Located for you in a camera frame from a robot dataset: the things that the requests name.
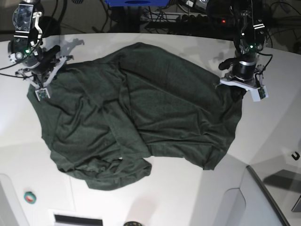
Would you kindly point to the black power strip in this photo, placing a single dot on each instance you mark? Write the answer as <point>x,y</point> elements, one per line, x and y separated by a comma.
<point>203,19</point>

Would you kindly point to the grey metal rail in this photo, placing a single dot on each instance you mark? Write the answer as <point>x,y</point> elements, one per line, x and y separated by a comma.
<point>269,198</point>

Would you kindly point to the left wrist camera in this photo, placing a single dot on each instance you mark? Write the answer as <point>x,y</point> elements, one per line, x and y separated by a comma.
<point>259,94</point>

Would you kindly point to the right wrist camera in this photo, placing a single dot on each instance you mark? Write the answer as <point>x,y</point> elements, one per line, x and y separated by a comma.
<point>43,93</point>

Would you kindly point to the dark green t-shirt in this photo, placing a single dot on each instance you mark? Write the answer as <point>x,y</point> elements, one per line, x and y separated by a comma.
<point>107,116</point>

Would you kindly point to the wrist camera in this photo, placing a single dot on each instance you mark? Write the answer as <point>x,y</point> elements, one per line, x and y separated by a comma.
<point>259,94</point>
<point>43,93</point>

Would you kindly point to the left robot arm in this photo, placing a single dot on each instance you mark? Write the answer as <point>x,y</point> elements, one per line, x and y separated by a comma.
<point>251,32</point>

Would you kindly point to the black round stool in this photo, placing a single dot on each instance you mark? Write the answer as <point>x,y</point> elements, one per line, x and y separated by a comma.
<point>49,26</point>

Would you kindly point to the blue box with oval hole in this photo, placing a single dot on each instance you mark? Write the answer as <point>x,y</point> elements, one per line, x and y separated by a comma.
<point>133,3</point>

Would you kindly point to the red green emergency button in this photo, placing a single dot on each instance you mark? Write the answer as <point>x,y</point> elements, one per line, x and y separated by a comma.
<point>30,197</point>

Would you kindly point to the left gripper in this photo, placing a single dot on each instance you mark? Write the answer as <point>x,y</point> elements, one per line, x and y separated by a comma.
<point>246,74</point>

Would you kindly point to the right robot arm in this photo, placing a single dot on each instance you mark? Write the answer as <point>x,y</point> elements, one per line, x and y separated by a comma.
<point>28,34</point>

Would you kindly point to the black round knob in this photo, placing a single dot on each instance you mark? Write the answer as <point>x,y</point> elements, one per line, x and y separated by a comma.
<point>132,223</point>

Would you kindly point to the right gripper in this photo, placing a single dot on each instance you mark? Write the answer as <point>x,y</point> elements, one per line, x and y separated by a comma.
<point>41,67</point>

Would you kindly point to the black hook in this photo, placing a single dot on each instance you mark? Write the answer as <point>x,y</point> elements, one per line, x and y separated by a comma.
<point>296,156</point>

